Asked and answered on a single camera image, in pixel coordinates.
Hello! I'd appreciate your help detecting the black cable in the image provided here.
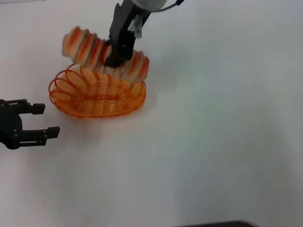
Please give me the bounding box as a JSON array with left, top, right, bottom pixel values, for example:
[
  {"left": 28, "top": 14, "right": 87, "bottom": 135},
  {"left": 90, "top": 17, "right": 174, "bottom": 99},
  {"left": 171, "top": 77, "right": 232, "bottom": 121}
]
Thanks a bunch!
[{"left": 151, "top": 0, "right": 186, "bottom": 13}]

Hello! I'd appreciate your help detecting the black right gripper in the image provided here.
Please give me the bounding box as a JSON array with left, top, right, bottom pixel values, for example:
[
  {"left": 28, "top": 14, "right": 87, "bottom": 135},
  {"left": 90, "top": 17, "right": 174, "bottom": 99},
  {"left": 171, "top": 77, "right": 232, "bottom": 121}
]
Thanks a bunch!
[{"left": 105, "top": 1, "right": 152, "bottom": 69}]

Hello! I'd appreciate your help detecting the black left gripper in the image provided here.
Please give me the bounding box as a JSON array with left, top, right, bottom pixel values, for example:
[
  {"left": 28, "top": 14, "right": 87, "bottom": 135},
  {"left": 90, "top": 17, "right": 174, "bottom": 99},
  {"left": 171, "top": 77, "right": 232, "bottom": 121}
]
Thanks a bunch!
[{"left": 0, "top": 98, "right": 61, "bottom": 150}]

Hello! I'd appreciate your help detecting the black robot torso edge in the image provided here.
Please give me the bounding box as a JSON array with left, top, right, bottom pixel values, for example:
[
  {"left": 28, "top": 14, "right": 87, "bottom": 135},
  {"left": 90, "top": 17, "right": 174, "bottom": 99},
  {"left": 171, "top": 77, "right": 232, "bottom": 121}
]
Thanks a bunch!
[{"left": 181, "top": 220, "right": 257, "bottom": 227}]

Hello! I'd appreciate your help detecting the orange striped bread loaf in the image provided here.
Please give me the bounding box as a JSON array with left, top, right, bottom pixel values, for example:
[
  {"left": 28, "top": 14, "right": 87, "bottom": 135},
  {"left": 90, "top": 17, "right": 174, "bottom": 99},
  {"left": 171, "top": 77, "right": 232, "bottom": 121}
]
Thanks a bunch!
[{"left": 61, "top": 26, "right": 151, "bottom": 84}]

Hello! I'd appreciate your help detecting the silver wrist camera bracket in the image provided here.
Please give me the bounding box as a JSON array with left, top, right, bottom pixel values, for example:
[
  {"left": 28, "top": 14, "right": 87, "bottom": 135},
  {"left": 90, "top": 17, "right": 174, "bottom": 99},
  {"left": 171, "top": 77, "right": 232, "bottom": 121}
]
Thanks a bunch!
[{"left": 128, "top": 16, "right": 143, "bottom": 39}]

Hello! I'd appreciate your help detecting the orange wire basket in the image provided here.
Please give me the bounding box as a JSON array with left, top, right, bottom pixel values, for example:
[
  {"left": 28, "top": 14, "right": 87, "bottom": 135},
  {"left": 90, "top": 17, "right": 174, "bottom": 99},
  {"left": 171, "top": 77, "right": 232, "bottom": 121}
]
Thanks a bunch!
[{"left": 48, "top": 62, "right": 147, "bottom": 119}]

